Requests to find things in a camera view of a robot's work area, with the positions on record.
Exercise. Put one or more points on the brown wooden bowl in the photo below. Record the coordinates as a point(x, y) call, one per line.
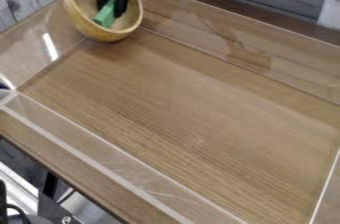
point(82, 11)

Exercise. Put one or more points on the green rectangular block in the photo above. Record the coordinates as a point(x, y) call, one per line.
point(105, 16)

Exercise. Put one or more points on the white cylindrical container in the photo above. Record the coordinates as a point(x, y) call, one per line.
point(329, 14)

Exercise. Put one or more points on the black table leg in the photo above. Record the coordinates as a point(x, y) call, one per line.
point(50, 185)

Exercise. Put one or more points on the clear acrylic tray wall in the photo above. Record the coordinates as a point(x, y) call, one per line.
point(201, 122)

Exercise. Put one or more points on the black metal bracket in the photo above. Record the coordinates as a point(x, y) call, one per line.
point(54, 212)

